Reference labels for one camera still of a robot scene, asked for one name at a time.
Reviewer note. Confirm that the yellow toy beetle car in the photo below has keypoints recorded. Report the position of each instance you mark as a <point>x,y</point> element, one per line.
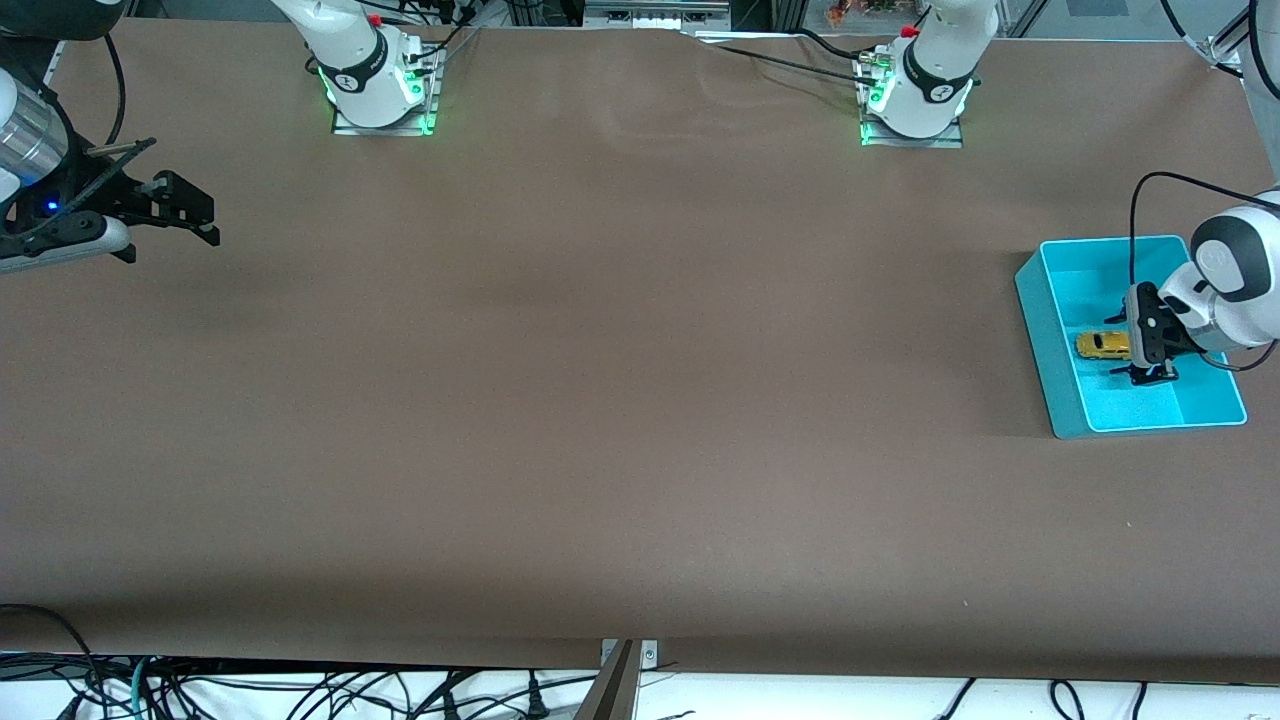
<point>1100,345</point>

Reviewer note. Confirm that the dark wedge-shaped bar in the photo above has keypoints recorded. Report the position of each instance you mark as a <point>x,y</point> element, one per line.
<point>610,695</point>

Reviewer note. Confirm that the orange patterned object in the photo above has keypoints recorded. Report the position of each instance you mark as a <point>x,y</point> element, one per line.
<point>860,12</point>

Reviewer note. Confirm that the small metal table bracket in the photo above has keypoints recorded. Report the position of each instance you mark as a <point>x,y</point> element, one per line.
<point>650,655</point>

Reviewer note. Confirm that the turquoise plastic bin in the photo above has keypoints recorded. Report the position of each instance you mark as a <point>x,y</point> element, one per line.
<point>1130,400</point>

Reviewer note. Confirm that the grey power strip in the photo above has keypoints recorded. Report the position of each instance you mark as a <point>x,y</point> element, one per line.
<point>650,15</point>

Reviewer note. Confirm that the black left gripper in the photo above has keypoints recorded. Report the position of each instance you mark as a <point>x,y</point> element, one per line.
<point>1152,330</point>

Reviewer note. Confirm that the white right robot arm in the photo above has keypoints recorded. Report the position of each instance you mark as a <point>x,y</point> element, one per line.
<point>360,70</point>

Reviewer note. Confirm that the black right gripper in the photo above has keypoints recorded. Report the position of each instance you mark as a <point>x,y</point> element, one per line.
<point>112,199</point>

